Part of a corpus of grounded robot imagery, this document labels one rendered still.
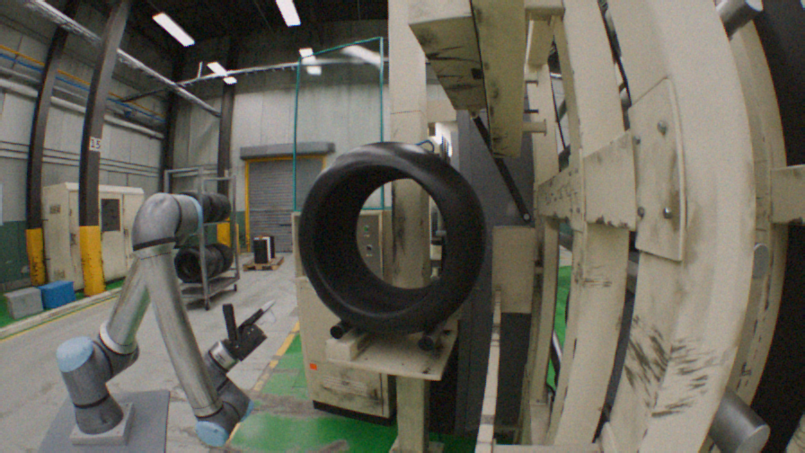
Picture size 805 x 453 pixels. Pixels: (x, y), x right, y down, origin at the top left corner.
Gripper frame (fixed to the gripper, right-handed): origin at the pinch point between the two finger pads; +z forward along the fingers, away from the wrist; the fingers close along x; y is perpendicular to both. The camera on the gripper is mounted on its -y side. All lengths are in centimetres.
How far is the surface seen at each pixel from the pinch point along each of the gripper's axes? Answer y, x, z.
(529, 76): 4, 46, 100
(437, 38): -14, 61, 57
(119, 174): -686, -735, -163
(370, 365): 34.7, 4.0, 8.0
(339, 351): 25.6, -0.4, 4.5
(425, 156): 2, 34, 52
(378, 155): -8, 28, 45
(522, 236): 41, 21, 70
